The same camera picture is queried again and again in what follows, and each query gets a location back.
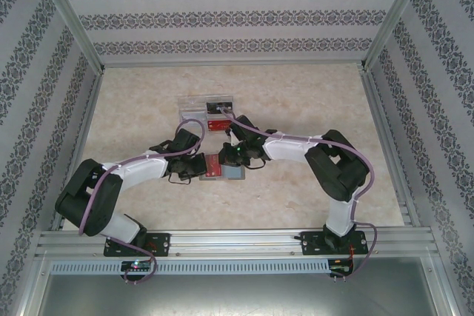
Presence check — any red card gold print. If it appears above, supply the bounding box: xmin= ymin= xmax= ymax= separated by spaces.
xmin=205 ymin=153 xmax=224 ymax=178
xmin=206 ymin=118 xmax=231 ymax=135

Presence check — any clear acrylic card tray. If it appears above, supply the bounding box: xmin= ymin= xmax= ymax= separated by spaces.
xmin=176 ymin=94 xmax=236 ymax=135

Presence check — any blue grey card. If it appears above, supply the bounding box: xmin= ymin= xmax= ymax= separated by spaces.
xmin=223 ymin=165 xmax=245 ymax=180

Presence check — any black VIP card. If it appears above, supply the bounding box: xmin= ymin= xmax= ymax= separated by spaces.
xmin=205 ymin=102 xmax=234 ymax=115

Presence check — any grey metal sheet panel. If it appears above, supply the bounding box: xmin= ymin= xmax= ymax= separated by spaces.
xmin=21 ymin=256 xmax=456 ymax=316

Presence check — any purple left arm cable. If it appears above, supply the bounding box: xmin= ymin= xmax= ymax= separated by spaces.
xmin=78 ymin=118 xmax=207 ymax=283

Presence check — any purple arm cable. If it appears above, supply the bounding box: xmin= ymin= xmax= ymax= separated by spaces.
xmin=78 ymin=118 xmax=207 ymax=283
xmin=219 ymin=106 xmax=380 ymax=283

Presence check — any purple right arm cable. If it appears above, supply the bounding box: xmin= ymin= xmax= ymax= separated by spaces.
xmin=219 ymin=106 xmax=380 ymax=283

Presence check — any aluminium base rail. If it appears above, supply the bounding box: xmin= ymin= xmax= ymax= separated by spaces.
xmin=35 ymin=227 xmax=440 ymax=258

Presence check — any aluminium rear rail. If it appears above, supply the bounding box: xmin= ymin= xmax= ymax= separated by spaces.
xmin=99 ymin=58 xmax=367 ymax=69

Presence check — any white slotted cable duct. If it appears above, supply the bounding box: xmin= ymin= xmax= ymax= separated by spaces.
xmin=49 ymin=258 xmax=331 ymax=275

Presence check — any aluminium side rail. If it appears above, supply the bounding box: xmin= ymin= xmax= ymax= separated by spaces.
xmin=359 ymin=66 xmax=423 ymax=227
xmin=50 ymin=66 xmax=107 ymax=232

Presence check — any aluminium frame post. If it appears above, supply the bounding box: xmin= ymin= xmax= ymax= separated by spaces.
xmin=28 ymin=0 xmax=105 ymax=73
xmin=359 ymin=0 xmax=433 ymax=72

